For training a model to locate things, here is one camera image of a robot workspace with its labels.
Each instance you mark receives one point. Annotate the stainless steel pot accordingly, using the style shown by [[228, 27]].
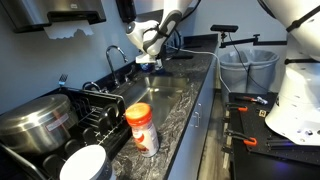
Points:
[[39, 126]]

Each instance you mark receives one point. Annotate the clear sanitizer pump bottle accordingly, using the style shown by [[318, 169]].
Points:
[[159, 69]]

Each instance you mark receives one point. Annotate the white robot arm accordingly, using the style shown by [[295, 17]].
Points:
[[296, 112]]

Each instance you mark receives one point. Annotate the chrome faucet lever handle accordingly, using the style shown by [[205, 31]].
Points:
[[129, 73]]

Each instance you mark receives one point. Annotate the orange handled pliers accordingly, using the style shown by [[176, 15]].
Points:
[[258, 99]]

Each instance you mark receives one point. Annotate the orange lid creamer container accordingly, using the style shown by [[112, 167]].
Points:
[[139, 117]]

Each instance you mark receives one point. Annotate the orange black clamp near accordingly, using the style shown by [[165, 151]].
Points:
[[249, 141]]

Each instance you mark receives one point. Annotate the paper towel dispenser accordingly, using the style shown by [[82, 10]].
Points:
[[34, 15]]

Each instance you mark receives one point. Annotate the black dish drying rack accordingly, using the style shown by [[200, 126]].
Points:
[[100, 121]]

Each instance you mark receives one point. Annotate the orange black clamp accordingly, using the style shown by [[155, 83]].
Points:
[[235, 106], [249, 141]]

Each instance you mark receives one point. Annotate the white cabinet front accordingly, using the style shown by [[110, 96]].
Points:
[[188, 158]]

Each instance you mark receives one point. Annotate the black wall soap dispenser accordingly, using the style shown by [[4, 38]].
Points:
[[126, 9]]

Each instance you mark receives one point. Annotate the green dish soap bottle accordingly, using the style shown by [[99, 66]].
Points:
[[147, 67]]

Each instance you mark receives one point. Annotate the small chrome side faucet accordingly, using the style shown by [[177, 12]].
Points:
[[92, 86]]

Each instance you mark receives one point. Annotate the orange black clamp far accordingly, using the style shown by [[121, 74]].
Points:
[[235, 106]]

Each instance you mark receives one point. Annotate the grey trash bin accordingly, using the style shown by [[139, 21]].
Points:
[[247, 71]]

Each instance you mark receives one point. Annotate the chrome gooseneck faucet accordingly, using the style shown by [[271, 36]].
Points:
[[110, 56]]

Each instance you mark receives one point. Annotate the stainless steel sink basin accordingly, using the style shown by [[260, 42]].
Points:
[[160, 92]]

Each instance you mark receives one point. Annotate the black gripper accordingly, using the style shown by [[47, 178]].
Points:
[[145, 58]]

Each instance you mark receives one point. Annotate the white lid dark canister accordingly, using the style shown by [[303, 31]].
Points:
[[88, 163]]

